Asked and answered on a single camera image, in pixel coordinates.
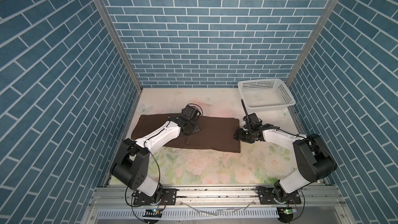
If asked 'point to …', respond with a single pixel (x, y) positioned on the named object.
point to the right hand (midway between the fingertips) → (236, 135)
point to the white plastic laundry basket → (265, 95)
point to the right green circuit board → (286, 211)
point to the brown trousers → (216, 134)
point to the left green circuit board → (153, 213)
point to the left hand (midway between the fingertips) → (197, 129)
